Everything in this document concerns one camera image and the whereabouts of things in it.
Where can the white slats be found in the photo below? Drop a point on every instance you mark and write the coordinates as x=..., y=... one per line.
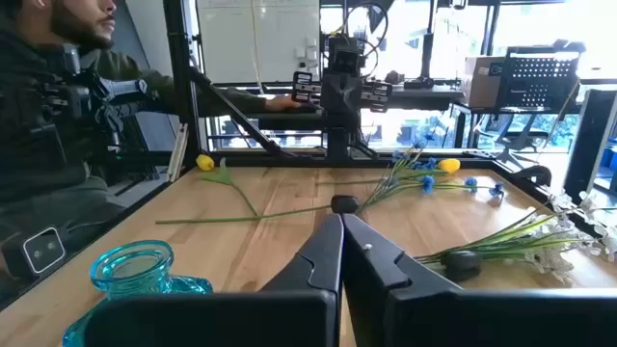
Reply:
x=177, y=154

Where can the black arched bracket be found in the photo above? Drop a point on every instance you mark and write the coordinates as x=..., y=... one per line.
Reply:
x=537, y=172

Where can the white board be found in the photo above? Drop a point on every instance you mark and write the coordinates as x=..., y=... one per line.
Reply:
x=241, y=43

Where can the black camera with white rim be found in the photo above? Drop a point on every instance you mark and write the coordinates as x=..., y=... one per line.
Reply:
x=43, y=250

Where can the green flower stem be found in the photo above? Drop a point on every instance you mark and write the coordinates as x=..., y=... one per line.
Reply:
x=449, y=166

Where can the black artificial tulip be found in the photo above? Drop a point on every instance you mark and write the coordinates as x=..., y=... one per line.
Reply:
x=344, y=204
x=462, y=265

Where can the blue artificial flower spray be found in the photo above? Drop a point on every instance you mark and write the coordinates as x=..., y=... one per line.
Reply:
x=427, y=183

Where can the cardboard box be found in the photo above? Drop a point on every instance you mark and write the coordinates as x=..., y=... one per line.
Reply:
x=482, y=84

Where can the black clamp tool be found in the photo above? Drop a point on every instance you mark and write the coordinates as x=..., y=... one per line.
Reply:
x=418, y=83

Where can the white artificial flower spray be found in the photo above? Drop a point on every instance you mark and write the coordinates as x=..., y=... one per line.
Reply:
x=547, y=262

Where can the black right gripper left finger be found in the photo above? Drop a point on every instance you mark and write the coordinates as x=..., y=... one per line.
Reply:
x=217, y=323

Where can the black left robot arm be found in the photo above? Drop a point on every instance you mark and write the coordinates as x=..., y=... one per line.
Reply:
x=338, y=142

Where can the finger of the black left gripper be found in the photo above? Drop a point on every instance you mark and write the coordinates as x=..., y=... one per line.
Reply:
x=332, y=101
x=353, y=101

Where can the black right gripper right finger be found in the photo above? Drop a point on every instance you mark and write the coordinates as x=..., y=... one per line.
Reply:
x=376, y=289

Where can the person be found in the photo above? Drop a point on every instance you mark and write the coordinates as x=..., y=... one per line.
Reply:
x=82, y=21

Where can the yellow artificial tulip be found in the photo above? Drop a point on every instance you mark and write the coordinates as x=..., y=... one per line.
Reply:
x=205, y=163

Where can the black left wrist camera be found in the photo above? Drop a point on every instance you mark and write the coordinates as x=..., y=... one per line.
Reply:
x=344, y=55

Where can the grey office desk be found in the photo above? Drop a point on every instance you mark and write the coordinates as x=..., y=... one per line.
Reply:
x=419, y=94

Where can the dark office chair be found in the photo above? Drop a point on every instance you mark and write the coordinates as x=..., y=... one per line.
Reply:
x=511, y=144

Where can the blue glass vase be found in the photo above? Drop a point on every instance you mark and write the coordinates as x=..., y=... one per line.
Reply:
x=130, y=270

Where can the black aluminium table frame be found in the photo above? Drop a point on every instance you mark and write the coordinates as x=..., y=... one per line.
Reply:
x=270, y=161

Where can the black perforated rack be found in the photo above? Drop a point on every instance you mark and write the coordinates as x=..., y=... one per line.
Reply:
x=540, y=77

